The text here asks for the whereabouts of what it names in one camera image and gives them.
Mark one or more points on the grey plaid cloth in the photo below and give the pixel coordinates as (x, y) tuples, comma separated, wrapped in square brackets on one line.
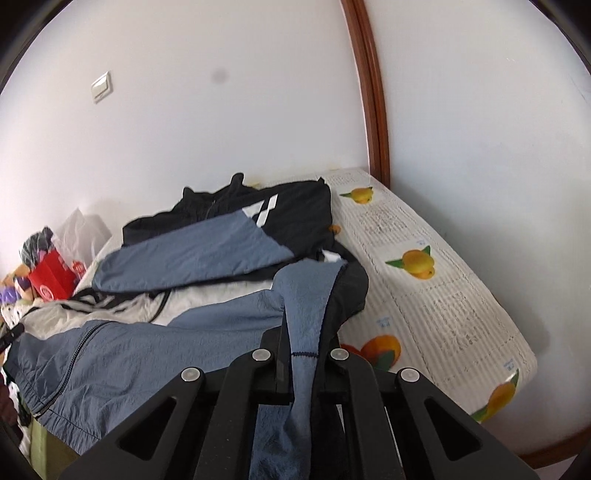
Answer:
[(37, 244)]

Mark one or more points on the wooden door frame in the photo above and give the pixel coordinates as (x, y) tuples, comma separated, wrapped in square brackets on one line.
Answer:
[(369, 92)]

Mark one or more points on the green bed sheet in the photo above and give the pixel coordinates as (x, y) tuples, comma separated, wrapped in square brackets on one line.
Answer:
[(51, 452)]

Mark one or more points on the white wall switch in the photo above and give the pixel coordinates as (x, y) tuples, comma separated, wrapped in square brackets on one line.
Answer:
[(101, 86)]

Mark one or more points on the fruit print tablecloth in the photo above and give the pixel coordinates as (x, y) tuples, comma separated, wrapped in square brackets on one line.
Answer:
[(438, 300)]

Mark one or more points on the purple plush toy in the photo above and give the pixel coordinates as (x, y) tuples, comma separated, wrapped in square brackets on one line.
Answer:
[(7, 296)]

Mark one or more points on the white plastic shopping bag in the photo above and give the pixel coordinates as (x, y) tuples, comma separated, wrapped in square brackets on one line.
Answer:
[(83, 235)]

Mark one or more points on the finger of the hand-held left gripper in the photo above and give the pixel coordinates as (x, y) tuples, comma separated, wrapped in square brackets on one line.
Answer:
[(11, 337)]

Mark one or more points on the black white blue jacket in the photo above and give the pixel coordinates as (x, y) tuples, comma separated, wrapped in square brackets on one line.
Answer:
[(161, 350)]

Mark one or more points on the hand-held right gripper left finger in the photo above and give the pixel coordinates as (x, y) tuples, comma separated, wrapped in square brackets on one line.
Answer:
[(277, 364)]

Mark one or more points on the red paper bag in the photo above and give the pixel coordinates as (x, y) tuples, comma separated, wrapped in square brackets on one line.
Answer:
[(51, 277)]

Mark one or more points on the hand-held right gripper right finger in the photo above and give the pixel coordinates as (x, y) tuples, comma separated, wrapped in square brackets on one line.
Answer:
[(346, 369)]

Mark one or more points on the patchwork pillow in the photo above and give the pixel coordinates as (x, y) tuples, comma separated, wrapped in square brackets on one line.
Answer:
[(17, 279)]

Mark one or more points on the wooden baseboard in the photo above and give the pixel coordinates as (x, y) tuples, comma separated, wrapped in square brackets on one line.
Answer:
[(549, 457)]

